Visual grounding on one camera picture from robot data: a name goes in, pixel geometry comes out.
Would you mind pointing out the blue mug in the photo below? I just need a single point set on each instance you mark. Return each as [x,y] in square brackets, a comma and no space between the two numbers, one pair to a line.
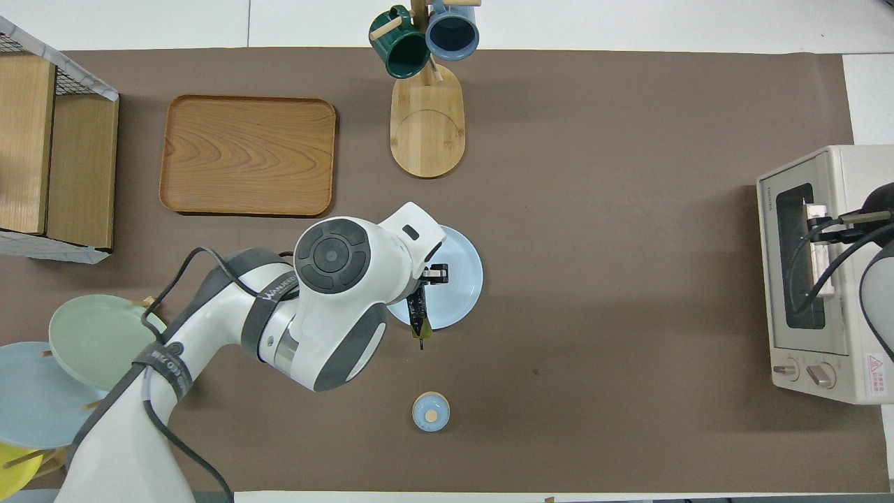
[452,35]

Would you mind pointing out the yellow plate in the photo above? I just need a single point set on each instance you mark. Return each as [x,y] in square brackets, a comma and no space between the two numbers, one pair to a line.
[14,475]

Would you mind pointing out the brown table mat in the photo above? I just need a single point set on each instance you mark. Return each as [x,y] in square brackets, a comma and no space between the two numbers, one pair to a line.
[594,244]

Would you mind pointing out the wooden mug tree stand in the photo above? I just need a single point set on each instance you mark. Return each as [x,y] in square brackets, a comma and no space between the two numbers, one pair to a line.
[427,133]

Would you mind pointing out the wooden plate rack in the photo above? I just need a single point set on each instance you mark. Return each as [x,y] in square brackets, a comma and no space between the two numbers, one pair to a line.
[149,302]

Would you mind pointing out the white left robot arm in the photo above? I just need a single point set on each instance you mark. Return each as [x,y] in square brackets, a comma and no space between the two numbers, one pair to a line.
[328,314]

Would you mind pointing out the wooden serving tray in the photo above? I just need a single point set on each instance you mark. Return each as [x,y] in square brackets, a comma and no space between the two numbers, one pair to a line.
[202,154]

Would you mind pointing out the dark green mug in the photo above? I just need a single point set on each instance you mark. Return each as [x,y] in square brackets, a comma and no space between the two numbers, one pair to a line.
[405,52]

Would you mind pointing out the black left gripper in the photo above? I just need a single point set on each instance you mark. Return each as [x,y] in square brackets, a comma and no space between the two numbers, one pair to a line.
[434,266]

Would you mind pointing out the beige toaster oven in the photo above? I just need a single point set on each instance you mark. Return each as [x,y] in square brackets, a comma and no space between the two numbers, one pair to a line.
[855,381]

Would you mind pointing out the pale green plate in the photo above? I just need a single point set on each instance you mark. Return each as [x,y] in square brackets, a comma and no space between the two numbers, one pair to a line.
[84,335]

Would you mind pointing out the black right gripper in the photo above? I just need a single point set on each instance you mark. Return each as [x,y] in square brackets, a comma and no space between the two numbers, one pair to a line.
[858,220]

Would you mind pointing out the large light blue plate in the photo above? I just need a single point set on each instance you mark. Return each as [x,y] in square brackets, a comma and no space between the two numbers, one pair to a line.
[35,398]

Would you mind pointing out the dark purple eggplant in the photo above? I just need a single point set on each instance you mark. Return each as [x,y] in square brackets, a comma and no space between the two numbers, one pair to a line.
[418,311]

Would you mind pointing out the toaster oven glass door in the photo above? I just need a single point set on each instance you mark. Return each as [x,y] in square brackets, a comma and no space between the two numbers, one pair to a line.
[767,279]

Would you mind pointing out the beige oven knob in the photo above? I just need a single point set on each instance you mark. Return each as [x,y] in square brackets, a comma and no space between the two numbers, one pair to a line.
[821,376]
[786,370]

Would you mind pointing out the small light blue plate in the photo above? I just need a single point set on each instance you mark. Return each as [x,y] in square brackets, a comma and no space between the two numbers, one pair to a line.
[461,279]

